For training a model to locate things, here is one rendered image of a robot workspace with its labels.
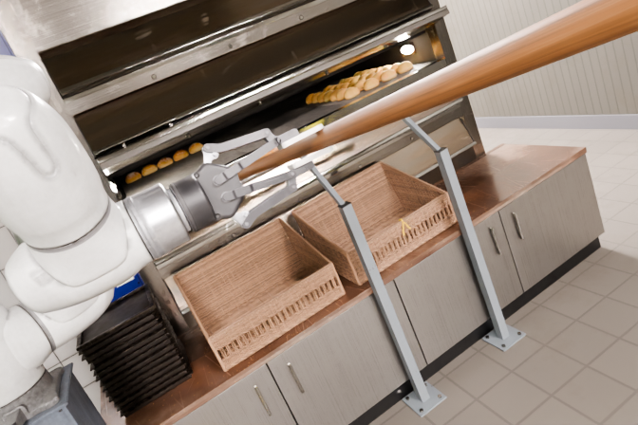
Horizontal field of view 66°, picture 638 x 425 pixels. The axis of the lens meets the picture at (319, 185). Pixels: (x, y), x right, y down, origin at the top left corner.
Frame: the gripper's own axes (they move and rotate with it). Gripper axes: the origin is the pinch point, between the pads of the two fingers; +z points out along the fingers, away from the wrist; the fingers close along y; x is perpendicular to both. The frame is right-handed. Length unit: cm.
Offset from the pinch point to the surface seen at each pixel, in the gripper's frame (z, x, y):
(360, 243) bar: 38, -102, 44
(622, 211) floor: 204, -140, 117
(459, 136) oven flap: 141, -163, 36
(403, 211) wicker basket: 85, -153, 55
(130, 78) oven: -6, -144, -54
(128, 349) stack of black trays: -52, -119, 39
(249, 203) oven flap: 17, -156, 15
